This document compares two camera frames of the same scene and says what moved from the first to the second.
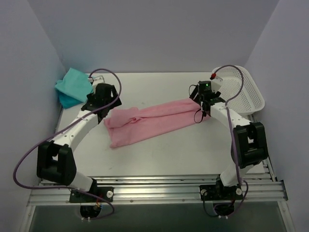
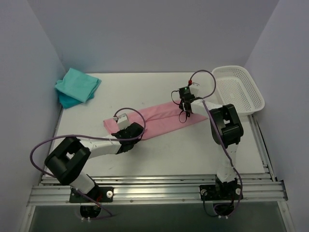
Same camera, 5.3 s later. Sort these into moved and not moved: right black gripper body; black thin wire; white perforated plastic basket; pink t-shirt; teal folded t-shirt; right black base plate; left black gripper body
Moved: pink t-shirt; left black gripper body; black thin wire; right black gripper body
Not moved: white perforated plastic basket; teal folded t-shirt; right black base plate
